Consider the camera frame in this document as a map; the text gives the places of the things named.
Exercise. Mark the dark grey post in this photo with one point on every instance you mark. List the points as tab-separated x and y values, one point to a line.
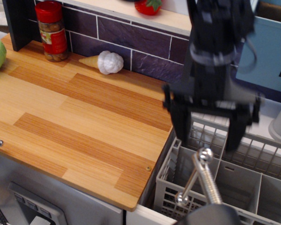
22	22
186	84

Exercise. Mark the grey oven control panel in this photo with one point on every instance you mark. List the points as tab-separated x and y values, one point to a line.
32	205

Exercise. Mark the grey plastic drying rack basket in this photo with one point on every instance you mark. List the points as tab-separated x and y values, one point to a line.
248	179

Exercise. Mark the black clamp base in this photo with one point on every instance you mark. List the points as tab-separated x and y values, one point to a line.
212	214

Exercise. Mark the red lid spice jar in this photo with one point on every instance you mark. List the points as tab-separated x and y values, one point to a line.
52	30

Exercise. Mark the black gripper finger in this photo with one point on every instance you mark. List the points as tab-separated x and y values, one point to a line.
238	122
181	119

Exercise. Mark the light blue box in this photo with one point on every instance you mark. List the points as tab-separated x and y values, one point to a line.
265	71

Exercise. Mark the red toy strawberry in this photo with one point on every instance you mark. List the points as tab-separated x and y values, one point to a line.
148	7

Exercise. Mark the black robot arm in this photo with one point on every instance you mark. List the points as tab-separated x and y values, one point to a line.
218	26

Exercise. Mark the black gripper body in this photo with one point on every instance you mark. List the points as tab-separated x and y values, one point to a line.
215	93

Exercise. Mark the toy ice cream cone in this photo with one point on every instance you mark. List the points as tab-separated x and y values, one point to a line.
106	62

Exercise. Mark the dark grey middle post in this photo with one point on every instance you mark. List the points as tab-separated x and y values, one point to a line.
186	84

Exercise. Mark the dark grey left post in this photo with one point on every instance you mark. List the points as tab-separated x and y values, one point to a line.
22	22

